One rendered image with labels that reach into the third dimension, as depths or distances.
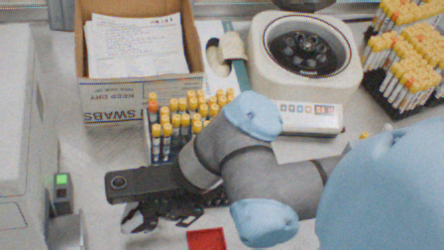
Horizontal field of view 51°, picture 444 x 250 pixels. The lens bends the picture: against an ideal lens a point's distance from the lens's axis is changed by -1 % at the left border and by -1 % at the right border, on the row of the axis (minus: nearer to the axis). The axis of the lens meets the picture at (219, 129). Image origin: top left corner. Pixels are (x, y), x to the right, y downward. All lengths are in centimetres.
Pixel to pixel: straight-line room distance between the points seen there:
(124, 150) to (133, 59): 21
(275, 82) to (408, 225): 81
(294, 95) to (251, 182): 47
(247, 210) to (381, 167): 37
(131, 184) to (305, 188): 26
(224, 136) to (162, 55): 49
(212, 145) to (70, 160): 41
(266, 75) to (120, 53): 32
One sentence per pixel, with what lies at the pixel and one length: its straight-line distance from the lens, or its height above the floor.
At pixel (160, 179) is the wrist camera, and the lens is 71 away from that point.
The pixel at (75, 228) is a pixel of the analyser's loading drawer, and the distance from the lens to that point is 85.
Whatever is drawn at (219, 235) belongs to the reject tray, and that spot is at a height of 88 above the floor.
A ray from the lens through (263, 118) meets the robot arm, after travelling 60.
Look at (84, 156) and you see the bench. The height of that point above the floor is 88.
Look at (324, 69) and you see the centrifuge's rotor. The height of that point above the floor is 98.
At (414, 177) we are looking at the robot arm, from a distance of 19.
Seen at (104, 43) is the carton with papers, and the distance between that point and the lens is 109.
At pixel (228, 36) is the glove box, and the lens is 108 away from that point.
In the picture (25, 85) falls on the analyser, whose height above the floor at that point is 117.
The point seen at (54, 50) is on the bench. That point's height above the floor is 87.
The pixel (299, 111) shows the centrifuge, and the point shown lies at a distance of 103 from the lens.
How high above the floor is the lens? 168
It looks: 52 degrees down
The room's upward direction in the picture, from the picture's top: 12 degrees clockwise
